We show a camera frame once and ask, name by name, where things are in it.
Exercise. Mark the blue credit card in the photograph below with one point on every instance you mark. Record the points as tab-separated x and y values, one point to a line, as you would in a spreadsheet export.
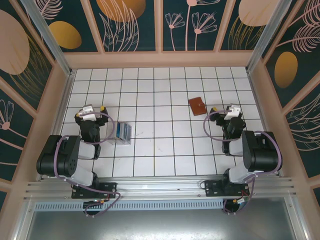
123	131

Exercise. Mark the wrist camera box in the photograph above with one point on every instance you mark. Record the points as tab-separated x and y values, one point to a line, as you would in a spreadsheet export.
88	113
232	112

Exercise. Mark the brown leather card holder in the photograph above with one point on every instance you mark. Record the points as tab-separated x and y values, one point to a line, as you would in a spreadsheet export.
197	107

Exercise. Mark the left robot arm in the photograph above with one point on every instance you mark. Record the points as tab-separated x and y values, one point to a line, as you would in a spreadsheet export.
65	155

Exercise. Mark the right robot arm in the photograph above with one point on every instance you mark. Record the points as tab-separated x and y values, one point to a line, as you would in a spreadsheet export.
262	152

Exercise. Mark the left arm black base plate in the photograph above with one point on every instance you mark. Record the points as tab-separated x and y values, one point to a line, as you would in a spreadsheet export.
107	190

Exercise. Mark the grey metal panel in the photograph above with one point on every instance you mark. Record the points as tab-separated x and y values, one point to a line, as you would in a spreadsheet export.
160	225

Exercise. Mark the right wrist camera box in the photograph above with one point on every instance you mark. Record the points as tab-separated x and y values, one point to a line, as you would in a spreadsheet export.
232	112

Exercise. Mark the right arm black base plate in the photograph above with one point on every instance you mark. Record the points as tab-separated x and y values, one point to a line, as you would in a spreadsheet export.
212	188

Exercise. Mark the black round controller board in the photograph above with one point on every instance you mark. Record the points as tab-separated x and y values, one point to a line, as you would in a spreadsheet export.
236	206
95	212

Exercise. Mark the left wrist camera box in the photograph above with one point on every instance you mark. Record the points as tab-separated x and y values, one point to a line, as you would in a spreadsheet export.
88	113

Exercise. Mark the clear acrylic card stand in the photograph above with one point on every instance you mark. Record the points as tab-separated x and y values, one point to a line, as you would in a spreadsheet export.
125	142

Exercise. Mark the aluminium corner post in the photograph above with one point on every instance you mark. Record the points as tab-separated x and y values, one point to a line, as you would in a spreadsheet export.
48	37
265	37

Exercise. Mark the aluminium mounting rail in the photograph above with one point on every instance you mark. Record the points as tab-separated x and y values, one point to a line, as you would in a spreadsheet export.
160	186

